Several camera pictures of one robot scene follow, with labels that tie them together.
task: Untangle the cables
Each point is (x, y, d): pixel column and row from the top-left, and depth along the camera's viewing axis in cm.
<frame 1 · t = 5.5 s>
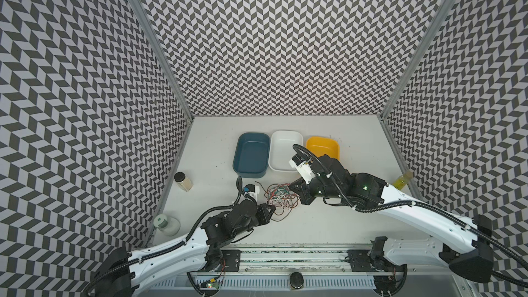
left hand: (278, 209, 76), fingers closed
right hand: (290, 185, 67), fingers closed
teal plastic bin: (251, 155, 101), point 3 cm above the table
white plastic bin: (280, 141, 110), on the table
yellow plastic bin: (324, 145, 110), on the table
black lid spice jar: (183, 181, 85), point 10 cm above the table
white lid clear jar: (168, 225, 73), point 10 cm above the table
yellow liquid bottle: (400, 181, 84), point 10 cm above the table

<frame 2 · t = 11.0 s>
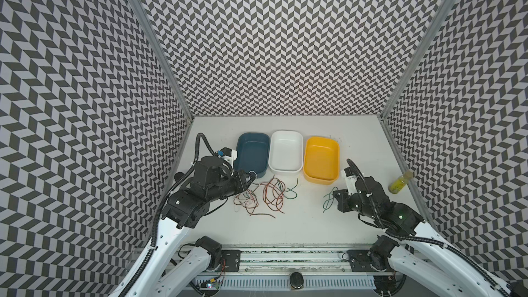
left hand: (257, 177, 66), fingers closed
right hand: (334, 192, 76), fingers closed
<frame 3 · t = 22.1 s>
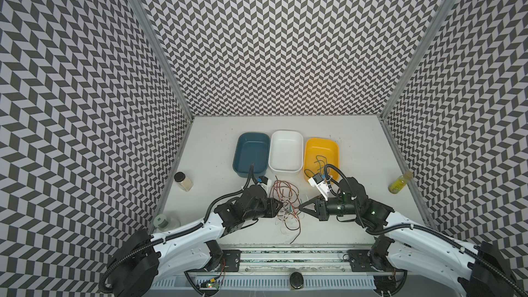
left hand: (283, 204, 77), fingers closed
right hand: (301, 207, 70), fingers closed
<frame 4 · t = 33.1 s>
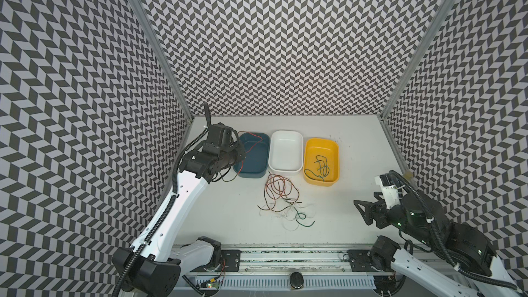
left hand: (245, 149, 73), fingers closed
right hand: (365, 198, 64), fingers open
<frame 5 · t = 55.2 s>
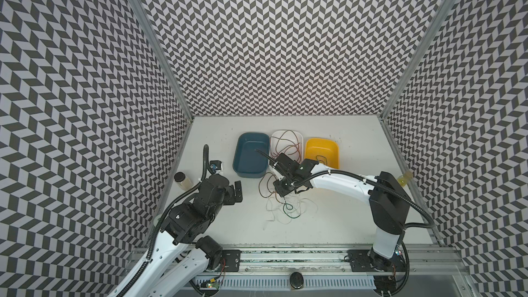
left hand: (230, 183, 72), fingers open
right hand: (279, 185, 85), fingers open
